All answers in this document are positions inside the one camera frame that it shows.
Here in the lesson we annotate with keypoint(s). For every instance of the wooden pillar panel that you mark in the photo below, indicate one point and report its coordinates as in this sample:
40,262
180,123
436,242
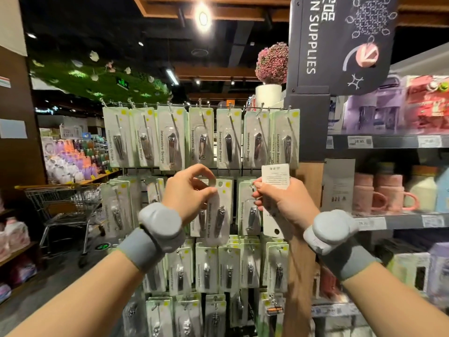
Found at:
21,151

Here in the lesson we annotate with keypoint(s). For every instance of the row of pink red packs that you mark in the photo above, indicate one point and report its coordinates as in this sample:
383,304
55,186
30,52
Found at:
428,101

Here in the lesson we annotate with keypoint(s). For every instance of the person's left forearm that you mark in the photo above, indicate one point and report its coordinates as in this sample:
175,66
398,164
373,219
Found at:
70,302

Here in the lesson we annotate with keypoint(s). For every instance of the green hanging ceiling decor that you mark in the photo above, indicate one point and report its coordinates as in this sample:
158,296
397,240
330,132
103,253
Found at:
91,80

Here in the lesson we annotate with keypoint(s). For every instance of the wooden detergent shelf unit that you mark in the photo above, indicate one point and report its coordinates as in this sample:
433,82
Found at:
17,266

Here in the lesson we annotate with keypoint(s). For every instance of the pink flowers in white pot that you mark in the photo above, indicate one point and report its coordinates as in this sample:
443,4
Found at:
272,63

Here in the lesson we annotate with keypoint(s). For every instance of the cream white jug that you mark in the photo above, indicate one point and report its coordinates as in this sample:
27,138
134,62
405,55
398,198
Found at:
423,193

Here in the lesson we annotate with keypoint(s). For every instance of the row of pastel laundry bottles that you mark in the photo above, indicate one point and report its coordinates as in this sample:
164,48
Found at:
70,161

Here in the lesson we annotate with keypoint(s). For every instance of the person's right hand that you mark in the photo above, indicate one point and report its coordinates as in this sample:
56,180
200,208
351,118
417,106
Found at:
294,203

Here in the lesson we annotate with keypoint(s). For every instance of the wooden post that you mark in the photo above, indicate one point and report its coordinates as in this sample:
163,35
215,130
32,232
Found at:
301,277

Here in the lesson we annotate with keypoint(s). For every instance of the green white box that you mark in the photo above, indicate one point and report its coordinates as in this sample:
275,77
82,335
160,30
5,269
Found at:
410,271

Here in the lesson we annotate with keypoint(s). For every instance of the purple boxed appliance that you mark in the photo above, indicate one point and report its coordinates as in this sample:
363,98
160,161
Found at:
372,108

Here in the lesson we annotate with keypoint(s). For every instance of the wooden ceiling frame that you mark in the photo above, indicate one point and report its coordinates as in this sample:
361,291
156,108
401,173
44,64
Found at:
245,5

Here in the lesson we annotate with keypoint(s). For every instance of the grey kitchenware shelf unit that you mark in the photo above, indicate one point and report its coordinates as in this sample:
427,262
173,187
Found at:
393,141

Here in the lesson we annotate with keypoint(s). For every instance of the round ceiling lamp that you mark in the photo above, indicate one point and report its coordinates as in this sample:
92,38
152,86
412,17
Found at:
203,17

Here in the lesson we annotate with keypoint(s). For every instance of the blue cartoon box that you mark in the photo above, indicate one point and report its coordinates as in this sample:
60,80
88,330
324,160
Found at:
443,193

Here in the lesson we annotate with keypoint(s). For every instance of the empty silver shopping cart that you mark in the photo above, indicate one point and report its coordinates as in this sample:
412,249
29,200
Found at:
63,210

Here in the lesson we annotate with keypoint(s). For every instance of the dark hanging aisle sign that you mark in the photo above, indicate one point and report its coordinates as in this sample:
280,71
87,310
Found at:
330,45

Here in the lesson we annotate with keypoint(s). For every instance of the grey wrist tracker band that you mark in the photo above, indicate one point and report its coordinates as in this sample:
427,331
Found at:
333,231
161,224

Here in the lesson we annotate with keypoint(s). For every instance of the green floor sticker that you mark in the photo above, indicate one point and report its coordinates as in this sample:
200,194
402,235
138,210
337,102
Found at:
102,246

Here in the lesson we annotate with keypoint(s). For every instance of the large white product box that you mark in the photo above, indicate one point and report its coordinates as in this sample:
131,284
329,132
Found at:
338,186

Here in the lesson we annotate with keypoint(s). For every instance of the person's left hand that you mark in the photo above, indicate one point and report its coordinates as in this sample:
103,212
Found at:
184,196

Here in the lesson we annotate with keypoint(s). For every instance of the lavender product box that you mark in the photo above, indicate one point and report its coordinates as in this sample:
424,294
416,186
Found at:
439,270

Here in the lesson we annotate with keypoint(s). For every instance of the white carded nail clipper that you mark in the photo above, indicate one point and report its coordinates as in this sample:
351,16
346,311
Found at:
219,221
275,175

